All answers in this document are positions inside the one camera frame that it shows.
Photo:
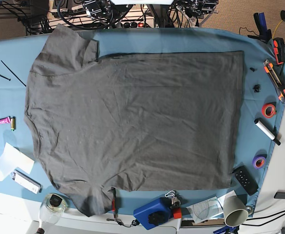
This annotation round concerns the blue plastic box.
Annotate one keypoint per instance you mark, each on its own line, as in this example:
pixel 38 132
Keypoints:
pixel 154 214

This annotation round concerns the black blue clamp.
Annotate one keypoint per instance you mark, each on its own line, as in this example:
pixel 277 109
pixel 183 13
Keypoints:
pixel 265 34

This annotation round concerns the red handled screwdriver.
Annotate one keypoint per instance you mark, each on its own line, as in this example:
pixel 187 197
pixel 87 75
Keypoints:
pixel 114 209

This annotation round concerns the small padlock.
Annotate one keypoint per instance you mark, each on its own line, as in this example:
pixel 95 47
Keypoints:
pixel 175 203

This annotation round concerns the white black box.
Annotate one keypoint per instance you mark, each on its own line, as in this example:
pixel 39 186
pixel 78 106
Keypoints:
pixel 26 182

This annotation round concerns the red tape roll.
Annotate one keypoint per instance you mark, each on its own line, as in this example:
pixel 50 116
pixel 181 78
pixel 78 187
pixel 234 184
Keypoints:
pixel 269 110

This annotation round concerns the white marker pen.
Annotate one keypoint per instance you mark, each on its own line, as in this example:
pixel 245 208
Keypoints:
pixel 266 131

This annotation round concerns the red small block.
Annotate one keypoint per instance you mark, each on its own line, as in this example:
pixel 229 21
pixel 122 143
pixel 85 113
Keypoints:
pixel 177 214

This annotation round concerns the small black clip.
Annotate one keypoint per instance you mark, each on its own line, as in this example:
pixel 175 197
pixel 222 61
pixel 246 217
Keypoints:
pixel 256 88

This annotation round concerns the white paper roll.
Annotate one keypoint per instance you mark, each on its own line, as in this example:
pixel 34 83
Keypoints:
pixel 12 158

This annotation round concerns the blue table cloth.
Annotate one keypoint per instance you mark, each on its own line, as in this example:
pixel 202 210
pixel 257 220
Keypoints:
pixel 20 53

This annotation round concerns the black remote control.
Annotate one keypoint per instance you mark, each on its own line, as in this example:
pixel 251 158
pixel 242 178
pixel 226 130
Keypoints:
pixel 246 180

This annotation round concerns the grey green cup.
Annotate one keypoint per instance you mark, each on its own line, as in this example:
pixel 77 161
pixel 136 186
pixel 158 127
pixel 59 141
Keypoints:
pixel 235 211

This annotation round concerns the paper with drawing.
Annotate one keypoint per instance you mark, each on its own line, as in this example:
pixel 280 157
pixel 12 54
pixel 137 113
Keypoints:
pixel 209 208

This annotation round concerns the silver carabiner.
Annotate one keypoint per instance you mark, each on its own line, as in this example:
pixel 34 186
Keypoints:
pixel 171 194

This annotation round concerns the pink glue tube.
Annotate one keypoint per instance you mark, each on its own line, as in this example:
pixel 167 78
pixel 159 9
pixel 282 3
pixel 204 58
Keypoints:
pixel 6 120

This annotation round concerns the green yellow battery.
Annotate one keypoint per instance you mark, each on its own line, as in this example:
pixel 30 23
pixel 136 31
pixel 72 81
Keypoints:
pixel 13 123

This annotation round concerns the purple tape roll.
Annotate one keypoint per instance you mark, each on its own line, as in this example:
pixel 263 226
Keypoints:
pixel 259 161

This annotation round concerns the clear glass jar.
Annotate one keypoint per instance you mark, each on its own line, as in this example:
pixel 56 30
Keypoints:
pixel 52 208

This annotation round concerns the power strip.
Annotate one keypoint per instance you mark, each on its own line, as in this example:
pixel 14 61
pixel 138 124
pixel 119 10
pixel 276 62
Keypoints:
pixel 133 24

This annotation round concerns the orange utility knife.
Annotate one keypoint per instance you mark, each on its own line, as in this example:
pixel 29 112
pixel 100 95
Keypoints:
pixel 280 89

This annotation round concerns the dark grey T-shirt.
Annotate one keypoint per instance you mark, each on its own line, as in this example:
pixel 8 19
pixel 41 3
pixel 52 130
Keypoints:
pixel 134 122

